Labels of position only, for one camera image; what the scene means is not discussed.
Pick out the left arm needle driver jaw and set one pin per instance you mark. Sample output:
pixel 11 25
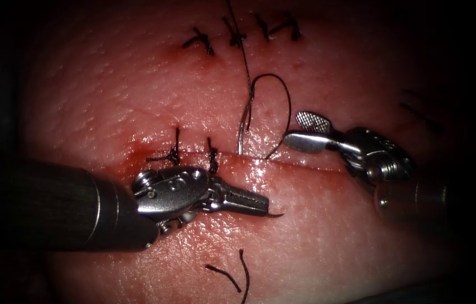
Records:
pixel 242 208
pixel 242 196

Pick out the dark left arm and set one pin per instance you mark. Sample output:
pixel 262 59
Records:
pixel 52 207

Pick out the black stitching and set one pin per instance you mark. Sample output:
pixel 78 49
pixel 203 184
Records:
pixel 235 38
pixel 421 114
pixel 212 160

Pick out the right arm needle driver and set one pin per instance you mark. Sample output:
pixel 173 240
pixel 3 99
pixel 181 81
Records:
pixel 377 158

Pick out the left arm needle driver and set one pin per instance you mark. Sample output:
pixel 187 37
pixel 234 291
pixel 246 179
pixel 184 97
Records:
pixel 174 192

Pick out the tissue pad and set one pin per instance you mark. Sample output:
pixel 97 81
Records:
pixel 94 105

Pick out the dark right arm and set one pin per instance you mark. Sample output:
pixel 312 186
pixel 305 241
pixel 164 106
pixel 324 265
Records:
pixel 415 202

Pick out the curved steel needle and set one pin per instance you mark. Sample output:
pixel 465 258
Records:
pixel 244 124

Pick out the right arm needle driver jaw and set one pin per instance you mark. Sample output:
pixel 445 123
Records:
pixel 309 141
pixel 314 121

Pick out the short black thread piece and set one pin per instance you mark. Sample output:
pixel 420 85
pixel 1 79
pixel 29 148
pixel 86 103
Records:
pixel 246 272
pixel 225 275

